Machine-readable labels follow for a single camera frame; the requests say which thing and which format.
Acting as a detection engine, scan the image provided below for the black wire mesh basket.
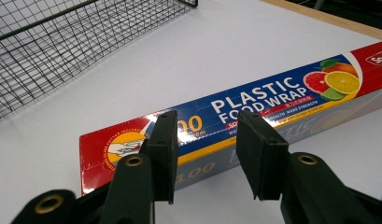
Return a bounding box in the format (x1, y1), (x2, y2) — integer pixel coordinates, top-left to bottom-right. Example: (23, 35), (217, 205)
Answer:
(0, 0), (199, 122)

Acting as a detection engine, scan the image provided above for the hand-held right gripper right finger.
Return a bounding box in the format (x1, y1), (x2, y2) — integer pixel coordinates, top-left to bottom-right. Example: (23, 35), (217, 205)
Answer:
(235, 109), (379, 224)

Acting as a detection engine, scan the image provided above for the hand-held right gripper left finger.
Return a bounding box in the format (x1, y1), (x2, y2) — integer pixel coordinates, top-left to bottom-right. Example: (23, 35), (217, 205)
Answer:
(98, 109), (179, 224)

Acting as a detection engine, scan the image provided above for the blue and red food wrap box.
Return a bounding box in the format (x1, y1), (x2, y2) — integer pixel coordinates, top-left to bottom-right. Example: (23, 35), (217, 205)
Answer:
(78, 40), (382, 197)

